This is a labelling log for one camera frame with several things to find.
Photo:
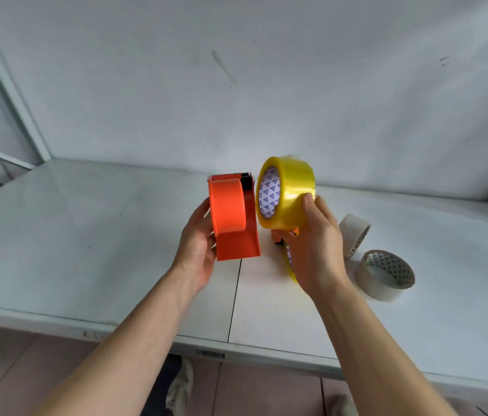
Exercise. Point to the person's left hand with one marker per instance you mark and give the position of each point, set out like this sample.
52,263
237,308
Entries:
194,255

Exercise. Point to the person's right hand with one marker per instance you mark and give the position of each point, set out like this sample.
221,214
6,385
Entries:
317,251

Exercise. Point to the yellow tape roll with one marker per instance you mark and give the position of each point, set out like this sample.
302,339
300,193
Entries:
289,266
291,199

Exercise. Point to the white tape core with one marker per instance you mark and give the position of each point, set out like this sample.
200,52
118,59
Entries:
378,290
350,229

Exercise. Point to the orange tape dispenser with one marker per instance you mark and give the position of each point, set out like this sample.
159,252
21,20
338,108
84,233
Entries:
235,246
278,234

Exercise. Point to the person's right forearm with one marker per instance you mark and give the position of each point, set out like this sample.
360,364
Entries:
378,363

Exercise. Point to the person's left forearm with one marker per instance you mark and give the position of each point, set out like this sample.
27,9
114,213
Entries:
114,355

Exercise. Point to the barcode sticker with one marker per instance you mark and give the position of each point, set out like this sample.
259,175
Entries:
210,353

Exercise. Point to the white left shoe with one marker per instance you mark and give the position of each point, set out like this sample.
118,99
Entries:
181,385

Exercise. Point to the white shoe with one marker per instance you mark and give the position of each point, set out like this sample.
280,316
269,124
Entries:
341,407
181,385

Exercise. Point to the white right shoe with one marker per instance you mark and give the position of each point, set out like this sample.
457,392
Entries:
341,407

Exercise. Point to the white metal frame post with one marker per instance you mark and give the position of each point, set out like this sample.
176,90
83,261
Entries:
10,84

